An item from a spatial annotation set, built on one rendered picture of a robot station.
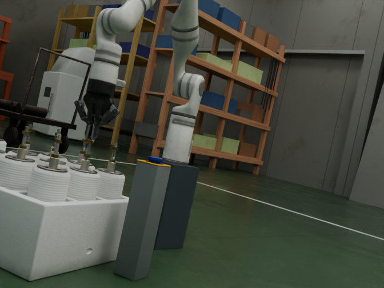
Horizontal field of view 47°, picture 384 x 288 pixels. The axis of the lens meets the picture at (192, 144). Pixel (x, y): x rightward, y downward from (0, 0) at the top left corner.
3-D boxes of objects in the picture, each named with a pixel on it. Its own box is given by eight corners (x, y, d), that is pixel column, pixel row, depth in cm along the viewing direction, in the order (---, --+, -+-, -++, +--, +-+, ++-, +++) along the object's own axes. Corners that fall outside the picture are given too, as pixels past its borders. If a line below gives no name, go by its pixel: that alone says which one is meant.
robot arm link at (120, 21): (114, 16, 114) (146, -11, 121) (92, 17, 119) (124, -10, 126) (126, 40, 118) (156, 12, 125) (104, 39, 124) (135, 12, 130)
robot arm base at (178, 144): (174, 161, 168) (183, 117, 167) (191, 166, 161) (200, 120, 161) (156, 159, 161) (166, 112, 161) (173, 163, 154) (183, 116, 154)
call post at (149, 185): (127, 268, 126) (150, 162, 125) (148, 276, 122) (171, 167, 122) (112, 272, 119) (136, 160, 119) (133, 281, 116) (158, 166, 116)
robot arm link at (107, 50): (84, 59, 122) (104, 60, 116) (95, 4, 122) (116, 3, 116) (103, 66, 127) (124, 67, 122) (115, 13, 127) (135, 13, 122)
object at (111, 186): (74, 227, 131) (87, 167, 131) (97, 225, 139) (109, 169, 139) (98, 236, 126) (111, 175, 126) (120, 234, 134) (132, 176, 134)
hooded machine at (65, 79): (74, 140, 650) (91, 54, 649) (95, 147, 606) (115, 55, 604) (26, 132, 600) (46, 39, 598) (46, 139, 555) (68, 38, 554)
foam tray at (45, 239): (38, 223, 154) (49, 172, 153) (128, 258, 136) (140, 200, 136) (-72, 233, 119) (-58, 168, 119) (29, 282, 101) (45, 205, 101)
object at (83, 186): (48, 235, 117) (63, 168, 116) (55, 227, 126) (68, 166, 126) (85, 242, 118) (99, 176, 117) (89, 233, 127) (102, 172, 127)
